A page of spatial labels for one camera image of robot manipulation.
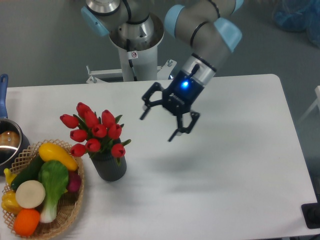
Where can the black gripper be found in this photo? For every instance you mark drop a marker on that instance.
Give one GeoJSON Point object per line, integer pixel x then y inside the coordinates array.
{"type": "Point", "coordinates": [181, 96]}

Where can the red tulip bouquet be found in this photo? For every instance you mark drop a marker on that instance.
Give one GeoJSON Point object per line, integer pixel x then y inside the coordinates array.
{"type": "Point", "coordinates": [95, 135]}

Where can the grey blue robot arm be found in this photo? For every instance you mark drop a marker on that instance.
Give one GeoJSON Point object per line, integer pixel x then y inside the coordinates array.
{"type": "Point", "coordinates": [204, 27]}

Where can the dark grey ribbed vase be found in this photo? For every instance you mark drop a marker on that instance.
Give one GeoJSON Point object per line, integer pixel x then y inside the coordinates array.
{"type": "Point", "coordinates": [108, 167]}

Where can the purple red radish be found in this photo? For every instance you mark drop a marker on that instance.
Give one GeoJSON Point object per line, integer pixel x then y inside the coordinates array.
{"type": "Point", "coordinates": [74, 182]}

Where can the yellow squash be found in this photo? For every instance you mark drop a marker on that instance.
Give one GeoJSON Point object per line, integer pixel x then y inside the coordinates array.
{"type": "Point", "coordinates": [49, 151]}

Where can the white furniture part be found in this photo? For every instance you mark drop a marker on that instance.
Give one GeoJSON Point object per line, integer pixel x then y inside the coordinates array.
{"type": "Point", "coordinates": [315, 105]}

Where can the green bok choy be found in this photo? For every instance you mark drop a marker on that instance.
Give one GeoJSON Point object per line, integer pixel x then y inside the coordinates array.
{"type": "Point", "coordinates": [54, 177]}

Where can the blue plastic bag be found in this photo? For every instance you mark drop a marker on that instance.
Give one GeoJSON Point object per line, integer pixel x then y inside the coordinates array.
{"type": "Point", "coordinates": [299, 16]}

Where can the woven wicker basket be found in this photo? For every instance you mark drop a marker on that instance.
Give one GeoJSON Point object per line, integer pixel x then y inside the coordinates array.
{"type": "Point", "coordinates": [68, 205]}

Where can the green cucumber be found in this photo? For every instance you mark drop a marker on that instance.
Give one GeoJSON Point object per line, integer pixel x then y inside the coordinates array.
{"type": "Point", "coordinates": [30, 172]}

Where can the white round radish slice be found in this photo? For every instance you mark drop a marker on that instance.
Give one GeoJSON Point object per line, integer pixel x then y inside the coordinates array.
{"type": "Point", "coordinates": [30, 194]}

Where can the black device at edge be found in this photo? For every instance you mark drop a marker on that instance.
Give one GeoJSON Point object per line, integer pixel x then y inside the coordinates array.
{"type": "Point", "coordinates": [311, 214]}

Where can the yellow banana tip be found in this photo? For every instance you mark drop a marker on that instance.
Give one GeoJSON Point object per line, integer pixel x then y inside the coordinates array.
{"type": "Point", "coordinates": [9, 176]}

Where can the orange fruit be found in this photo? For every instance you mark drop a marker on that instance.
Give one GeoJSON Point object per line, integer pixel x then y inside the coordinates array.
{"type": "Point", "coordinates": [26, 222]}

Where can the yellow bell pepper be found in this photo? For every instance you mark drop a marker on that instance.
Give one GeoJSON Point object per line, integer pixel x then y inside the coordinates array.
{"type": "Point", "coordinates": [9, 203]}

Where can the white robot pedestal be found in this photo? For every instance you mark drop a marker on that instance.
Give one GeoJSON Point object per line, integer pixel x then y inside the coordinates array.
{"type": "Point", "coordinates": [137, 46]}

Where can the blue handled saucepan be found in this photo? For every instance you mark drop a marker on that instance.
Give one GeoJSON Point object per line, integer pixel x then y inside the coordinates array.
{"type": "Point", "coordinates": [12, 139]}

